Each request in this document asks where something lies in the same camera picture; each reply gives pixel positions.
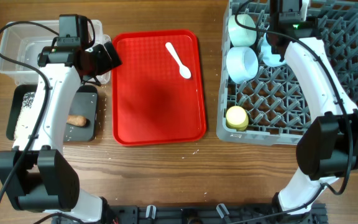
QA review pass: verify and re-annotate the black waste tray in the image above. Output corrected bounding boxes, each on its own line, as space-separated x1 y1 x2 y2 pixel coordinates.
6 85 98 142

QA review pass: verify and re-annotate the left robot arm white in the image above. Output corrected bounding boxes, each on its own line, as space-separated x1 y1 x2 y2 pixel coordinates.
0 39 121 223

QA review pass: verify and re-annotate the white rice pile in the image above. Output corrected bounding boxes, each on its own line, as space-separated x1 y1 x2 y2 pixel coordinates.
14 92 37 140

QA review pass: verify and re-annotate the orange carrot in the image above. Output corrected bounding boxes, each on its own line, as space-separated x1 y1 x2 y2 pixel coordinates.
67 115 88 127

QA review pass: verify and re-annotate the red serving tray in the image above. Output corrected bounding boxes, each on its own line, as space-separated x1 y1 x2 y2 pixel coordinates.
111 29 207 146

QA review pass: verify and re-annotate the light blue rice bowl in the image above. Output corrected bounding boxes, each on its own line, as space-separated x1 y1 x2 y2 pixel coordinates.
226 47 259 84

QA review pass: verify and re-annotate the yellow plastic cup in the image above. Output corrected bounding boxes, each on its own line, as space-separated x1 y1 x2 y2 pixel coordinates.
226 106 249 131

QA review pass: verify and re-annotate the white plastic spoon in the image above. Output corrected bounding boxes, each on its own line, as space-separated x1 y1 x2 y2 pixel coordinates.
165 42 191 79

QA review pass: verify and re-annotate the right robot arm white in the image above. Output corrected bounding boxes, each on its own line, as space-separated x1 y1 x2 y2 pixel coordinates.
267 1 358 216

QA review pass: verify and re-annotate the light green bowl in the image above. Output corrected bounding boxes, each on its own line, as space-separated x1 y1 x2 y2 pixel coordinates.
228 14 257 47

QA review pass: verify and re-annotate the clear plastic waste bin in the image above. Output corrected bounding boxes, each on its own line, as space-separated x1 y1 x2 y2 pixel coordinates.
0 20 111 85

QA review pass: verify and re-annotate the grey dishwasher rack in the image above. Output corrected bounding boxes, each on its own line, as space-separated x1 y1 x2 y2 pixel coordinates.
216 1 358 146

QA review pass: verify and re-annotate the light blue plate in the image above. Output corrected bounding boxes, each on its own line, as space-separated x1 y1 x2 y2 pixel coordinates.
259 33 286 67

